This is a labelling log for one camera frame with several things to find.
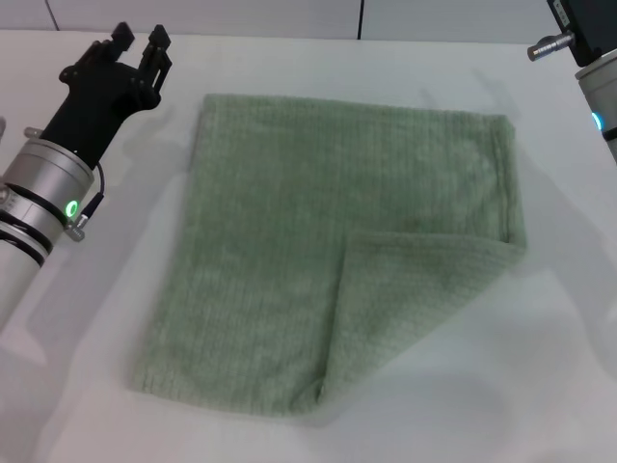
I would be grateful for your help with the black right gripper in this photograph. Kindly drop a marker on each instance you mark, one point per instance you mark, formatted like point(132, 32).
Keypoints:
point(578, 24)

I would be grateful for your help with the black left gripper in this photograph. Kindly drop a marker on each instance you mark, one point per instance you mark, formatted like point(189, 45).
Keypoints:
point(96, 101)

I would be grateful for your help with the green ribbed towel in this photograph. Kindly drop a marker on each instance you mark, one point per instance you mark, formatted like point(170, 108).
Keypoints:
point(299, 231)

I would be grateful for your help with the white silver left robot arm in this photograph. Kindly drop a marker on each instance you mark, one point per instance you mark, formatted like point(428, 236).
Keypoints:
point(43, 183)

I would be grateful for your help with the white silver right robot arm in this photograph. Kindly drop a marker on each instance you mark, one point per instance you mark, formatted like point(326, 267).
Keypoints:
point(600, 96)

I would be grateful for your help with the dark vertical wall strip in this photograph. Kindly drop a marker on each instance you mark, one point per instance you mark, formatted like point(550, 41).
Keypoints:
point(360, 19)

